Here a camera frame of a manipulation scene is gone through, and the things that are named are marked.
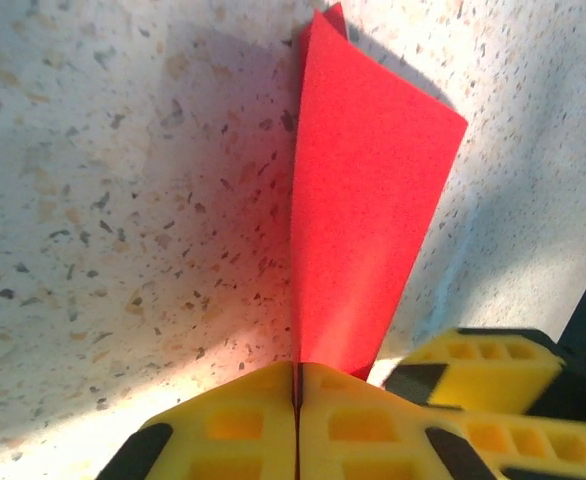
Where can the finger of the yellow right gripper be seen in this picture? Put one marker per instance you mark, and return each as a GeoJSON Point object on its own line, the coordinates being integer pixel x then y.
{"type": "Point", "coordinates": [488, 370]}
{"type": "Point", "coordinates": [548, 450]}

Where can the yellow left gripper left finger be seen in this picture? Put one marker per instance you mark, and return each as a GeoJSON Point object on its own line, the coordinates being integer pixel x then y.
{"type": "Point", "coordinates": [233, 430]}

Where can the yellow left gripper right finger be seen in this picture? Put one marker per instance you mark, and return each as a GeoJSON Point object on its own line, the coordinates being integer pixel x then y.
{"type": "Point", "coordinates": [363, 430]}

